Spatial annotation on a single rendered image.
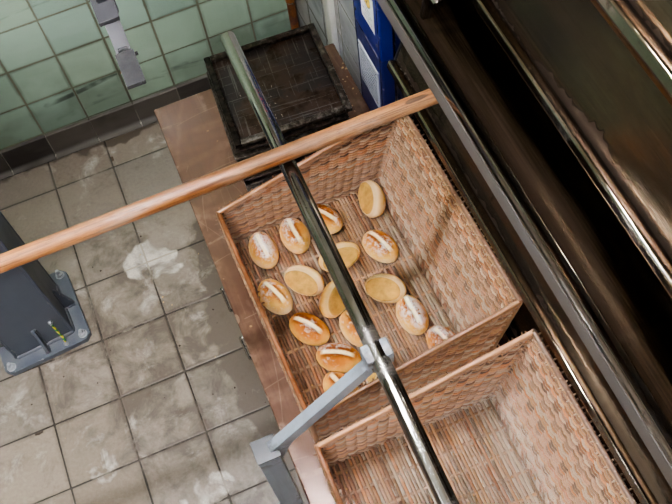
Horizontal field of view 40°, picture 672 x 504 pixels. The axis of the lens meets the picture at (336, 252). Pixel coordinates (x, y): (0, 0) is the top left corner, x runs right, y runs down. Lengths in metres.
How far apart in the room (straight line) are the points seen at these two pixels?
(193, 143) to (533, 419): 1.12
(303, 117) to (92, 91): 1.12
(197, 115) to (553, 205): 1.38
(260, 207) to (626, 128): 1.13
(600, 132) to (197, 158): 1.36
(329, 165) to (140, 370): 0.99
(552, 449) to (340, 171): 0.79
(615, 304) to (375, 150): 1.06
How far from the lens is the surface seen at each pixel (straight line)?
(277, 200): 2.15
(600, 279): 1.23
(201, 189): 1.58
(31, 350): 2.91
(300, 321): 2.05
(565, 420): 1.80
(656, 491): 1.63
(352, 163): 2.16
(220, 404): 2.70
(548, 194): 1.29
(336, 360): 2.01
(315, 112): 2.17
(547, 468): 1.92
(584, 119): 1.27
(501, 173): 1.27
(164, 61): 3.11
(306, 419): 1.55
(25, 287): 2.64
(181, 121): 2.48
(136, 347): 2.83
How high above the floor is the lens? 2.48
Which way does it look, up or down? 60 degrees down
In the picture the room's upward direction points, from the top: 10 degrees counter-clockwise
